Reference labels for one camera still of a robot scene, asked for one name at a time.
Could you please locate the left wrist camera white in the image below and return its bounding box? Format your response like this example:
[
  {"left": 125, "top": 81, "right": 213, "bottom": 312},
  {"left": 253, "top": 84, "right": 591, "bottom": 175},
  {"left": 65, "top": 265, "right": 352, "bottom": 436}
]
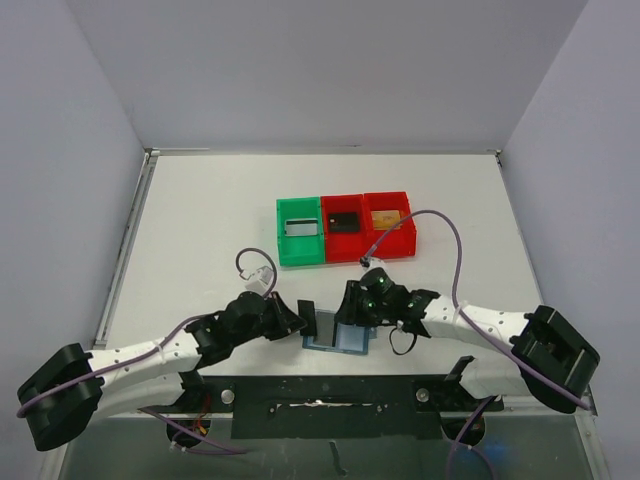
[{"left": 245, "top": 266, "right": 276, "bottom": 296}]

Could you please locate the green plastic bin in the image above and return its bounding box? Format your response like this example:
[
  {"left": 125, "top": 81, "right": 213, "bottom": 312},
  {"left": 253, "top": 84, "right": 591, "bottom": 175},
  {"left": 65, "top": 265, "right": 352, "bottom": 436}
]
[{"left": 276, "top": 197, "right": 325, "bottom": 267}]

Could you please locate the gold card in red bin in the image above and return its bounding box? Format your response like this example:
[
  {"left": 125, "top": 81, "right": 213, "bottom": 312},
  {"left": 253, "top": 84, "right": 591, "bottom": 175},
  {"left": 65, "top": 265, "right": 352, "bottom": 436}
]
[{"left": 371, "top": 210, "right": 402, "bottom": 231}]

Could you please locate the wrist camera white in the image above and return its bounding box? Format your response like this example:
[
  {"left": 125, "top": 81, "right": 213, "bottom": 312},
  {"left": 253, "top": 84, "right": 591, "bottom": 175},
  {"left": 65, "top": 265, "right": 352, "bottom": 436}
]
[
  {"left": 359, "top": 256, "right": 386, "bottom": 269},
  {"left": 245, "top": 266, "right": 276, "bottom": 296}
]

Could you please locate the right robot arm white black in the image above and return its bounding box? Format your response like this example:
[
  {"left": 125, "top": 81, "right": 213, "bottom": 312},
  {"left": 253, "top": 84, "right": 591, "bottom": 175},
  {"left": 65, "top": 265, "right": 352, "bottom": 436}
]
[{"left": 335, "top": 267, "right": 600, "bottom": 414}]

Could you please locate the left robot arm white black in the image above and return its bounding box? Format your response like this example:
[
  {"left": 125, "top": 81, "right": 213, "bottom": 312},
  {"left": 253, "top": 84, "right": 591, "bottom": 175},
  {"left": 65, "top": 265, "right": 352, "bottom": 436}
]
[{"left": 16, "top": 292, "right": 307, "bottom": 452}]

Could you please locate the dark grey credit card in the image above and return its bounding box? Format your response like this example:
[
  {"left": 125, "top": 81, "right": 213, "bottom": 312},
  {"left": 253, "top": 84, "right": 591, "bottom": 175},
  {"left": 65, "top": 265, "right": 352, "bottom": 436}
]
[{"left": 297, "top": 299, "right": 317, "bottom": 337}]

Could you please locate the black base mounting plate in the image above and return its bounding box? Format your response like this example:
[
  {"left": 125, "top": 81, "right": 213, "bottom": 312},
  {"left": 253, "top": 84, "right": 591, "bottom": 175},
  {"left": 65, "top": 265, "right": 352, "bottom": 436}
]
[{"left": 139, "top": 373, "right": 505, "bottom": 441}]

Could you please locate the middle red plastic bin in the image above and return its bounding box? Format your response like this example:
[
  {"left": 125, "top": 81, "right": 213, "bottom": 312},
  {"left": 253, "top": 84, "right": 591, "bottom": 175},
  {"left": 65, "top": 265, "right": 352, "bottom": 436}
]
[{"left": 321, "top": 194, "right": 372, "bottom": 263}]

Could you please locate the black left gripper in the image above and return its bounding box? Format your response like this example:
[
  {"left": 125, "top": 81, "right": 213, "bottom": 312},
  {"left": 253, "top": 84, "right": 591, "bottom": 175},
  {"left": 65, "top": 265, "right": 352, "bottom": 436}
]
[{"left": 232, "top": 290, "right": 306, "bottom": 346}]

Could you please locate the red plastic bin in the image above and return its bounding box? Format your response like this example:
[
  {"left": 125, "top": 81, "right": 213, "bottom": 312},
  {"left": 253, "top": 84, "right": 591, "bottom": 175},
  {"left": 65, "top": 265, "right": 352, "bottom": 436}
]
[
  {"left": 321, "top": 194, "right": 372, "bottom": 263},
  {"left": 364, "top": 191, "right": 417, "bottom": 259}
]

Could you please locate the black card in red bin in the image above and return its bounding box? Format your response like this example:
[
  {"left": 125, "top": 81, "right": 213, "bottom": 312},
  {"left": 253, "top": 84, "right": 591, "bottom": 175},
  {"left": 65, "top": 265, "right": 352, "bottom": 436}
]
[{"left": 328, "top": 212, "right": 361, "bottom": 234}]

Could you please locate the blue leather card holder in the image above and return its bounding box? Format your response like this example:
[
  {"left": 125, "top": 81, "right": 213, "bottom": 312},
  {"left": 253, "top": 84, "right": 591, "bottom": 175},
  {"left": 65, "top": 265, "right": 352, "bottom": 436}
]
[{"left": 302, "top": 322, "right": 377, "bottom": 356}]

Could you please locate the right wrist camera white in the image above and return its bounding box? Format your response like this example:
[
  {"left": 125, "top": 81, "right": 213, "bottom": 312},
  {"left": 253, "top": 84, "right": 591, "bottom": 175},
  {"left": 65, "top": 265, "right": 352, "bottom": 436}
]
[{"left": 359, "top": 256, "right": 386, "bottom": 269}]

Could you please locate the aluminium rail left edge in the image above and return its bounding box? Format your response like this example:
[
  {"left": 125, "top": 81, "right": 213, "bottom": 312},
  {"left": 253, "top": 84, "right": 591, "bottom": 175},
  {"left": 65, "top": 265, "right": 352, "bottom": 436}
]
[{"left": 93, "top": 149, "right": 159, "bottom": 348}]

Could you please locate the right red plastic bin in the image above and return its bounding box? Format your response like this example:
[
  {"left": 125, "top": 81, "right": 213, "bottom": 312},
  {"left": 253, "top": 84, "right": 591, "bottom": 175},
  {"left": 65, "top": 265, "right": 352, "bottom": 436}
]
[{"left": 364, "top": 191, "right": 417, "bottom": 259}]

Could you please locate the silver card in green bin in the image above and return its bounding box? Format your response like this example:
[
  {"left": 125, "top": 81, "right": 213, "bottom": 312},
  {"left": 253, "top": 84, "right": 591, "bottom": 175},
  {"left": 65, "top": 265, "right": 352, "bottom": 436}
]
[{"left": 284, "top": 218, "right": 319, "bottom": 237}]

